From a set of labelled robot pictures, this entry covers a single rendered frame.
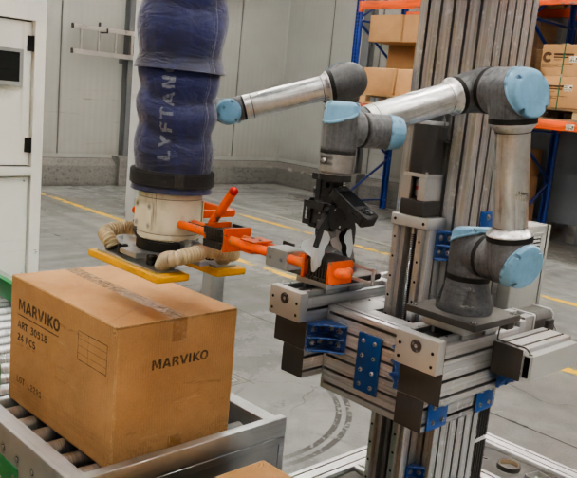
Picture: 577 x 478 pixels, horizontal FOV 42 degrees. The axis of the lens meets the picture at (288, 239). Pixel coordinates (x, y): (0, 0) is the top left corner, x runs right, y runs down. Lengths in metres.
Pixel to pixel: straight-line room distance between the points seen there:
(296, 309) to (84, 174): 9.66
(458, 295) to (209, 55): 0.90
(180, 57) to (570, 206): 9.04
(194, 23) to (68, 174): 9.77
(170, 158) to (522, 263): 0.91
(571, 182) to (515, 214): 8.74
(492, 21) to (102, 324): 1.34
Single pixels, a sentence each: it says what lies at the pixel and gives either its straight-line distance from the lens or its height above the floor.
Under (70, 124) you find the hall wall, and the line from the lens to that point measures 11.75.
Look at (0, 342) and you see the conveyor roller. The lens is 3.13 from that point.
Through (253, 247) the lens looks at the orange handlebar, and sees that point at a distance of 1.77.
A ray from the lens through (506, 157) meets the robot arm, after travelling 1.89.
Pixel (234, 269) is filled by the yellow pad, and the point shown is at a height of 1.09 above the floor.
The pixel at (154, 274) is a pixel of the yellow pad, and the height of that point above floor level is 1.10.
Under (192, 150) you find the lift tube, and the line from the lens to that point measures 1.97.
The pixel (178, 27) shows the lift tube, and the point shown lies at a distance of 1.94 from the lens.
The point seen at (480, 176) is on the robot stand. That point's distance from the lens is 2.29.
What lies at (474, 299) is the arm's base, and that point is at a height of 1.08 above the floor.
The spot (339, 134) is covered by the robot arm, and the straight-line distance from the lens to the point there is 1.58.
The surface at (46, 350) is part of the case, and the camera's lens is 2.32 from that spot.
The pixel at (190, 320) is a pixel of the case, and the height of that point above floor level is 0.94.
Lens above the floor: 1.55
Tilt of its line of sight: 10 degrees down
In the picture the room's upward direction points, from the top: 5 degrees clockwise
